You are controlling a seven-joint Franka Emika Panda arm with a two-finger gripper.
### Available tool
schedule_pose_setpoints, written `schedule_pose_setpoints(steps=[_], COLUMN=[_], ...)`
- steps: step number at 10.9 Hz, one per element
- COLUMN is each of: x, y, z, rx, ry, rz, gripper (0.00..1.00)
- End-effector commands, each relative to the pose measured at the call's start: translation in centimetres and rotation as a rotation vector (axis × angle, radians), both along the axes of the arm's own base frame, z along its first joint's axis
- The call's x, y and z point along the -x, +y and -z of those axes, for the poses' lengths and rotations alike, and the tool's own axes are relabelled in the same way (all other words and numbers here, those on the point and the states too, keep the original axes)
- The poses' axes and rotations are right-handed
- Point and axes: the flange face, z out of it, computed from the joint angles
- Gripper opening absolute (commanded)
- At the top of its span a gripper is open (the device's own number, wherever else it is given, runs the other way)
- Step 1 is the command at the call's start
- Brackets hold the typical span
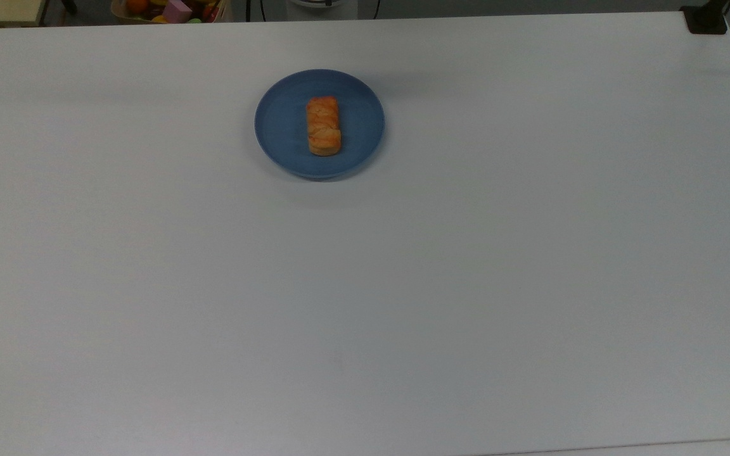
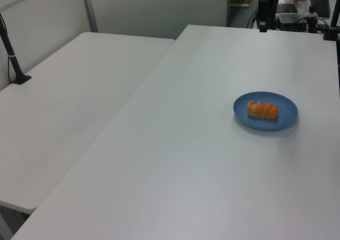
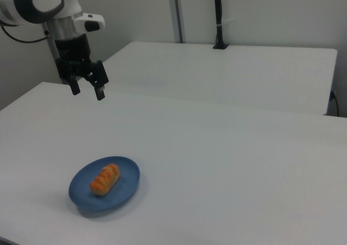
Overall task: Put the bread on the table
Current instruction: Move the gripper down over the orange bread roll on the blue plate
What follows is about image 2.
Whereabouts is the black camera pole with base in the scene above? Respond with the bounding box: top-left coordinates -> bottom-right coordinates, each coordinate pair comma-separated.
0,11 -> 32,85

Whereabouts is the blue round plate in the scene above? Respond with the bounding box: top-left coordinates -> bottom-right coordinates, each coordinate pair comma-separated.
233,91 -> 299,132

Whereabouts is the black keyboard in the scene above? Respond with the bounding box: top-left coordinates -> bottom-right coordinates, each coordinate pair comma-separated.
310,0 -> 332,17

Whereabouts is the black cable on pole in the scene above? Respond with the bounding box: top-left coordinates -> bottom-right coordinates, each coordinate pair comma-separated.
6,56 -> 13,84

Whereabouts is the orange twisted bread roll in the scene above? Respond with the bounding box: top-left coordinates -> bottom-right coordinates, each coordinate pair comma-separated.
246,100 -> 279,121

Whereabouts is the white side table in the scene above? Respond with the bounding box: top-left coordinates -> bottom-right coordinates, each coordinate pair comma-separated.
0,32 -> 176,215

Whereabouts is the grey partition post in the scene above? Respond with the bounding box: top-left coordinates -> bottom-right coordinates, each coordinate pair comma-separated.
80,0 -> 99,34

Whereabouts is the black electronics box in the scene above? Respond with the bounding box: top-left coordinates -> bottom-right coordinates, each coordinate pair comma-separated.
276,12 -> 307,32

